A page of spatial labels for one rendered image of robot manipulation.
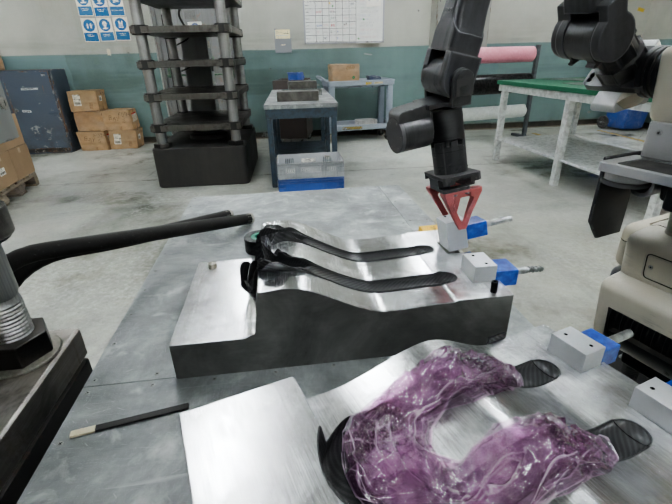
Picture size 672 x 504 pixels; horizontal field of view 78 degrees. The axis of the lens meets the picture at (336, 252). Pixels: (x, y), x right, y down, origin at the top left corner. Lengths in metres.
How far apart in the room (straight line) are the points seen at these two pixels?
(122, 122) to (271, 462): 6.85
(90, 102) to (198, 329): 6.66
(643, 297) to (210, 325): 0.77
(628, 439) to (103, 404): 0.63
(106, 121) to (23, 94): 1.04
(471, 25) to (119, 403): 0.73
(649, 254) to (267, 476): 0.80
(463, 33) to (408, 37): 6.52
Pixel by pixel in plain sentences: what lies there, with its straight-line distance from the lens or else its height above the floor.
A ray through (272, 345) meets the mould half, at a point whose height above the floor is 0.84.
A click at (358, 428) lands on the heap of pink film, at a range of 0.43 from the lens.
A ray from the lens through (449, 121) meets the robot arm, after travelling 0.73.
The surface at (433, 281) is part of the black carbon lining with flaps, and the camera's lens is 0.69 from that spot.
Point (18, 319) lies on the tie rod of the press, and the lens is 0.81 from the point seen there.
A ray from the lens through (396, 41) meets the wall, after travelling 7.18.
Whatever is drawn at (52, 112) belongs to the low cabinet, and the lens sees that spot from 7.34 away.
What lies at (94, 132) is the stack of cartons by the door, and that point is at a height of 0.26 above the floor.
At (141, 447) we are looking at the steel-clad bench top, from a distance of 0.60.
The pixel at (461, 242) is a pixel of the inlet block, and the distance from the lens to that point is 0.77.
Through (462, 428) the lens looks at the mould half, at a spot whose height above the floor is 0.89.
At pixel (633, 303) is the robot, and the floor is 0.78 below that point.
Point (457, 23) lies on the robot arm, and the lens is 0.71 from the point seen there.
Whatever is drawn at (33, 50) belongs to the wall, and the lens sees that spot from 7.90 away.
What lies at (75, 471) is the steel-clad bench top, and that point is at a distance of 0.61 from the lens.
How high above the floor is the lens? 1.22
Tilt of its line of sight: 25 degrees down
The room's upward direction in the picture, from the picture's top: 2 degrees counter-clockwise
